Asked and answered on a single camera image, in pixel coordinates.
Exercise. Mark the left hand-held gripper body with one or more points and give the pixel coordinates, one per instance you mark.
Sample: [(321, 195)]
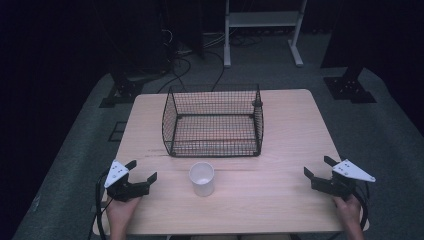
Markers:
[(124, 186)]

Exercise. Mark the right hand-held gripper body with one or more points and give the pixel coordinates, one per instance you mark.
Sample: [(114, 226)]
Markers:
[(340, 181)]

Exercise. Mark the white cup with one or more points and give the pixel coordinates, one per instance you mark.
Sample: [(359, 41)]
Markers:
[(202, 178)]

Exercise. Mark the person's left hand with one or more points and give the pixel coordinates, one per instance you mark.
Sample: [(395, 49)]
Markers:
[(120, 213)]

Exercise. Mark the person's right hand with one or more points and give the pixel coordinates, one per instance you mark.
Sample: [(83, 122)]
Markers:
[(348, 213)]

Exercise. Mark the black stand base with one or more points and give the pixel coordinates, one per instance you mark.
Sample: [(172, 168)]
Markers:
[(350, 88), (121, 93)]

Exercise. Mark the white metal desk frame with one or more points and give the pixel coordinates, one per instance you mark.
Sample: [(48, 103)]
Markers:
[(263, 23)]

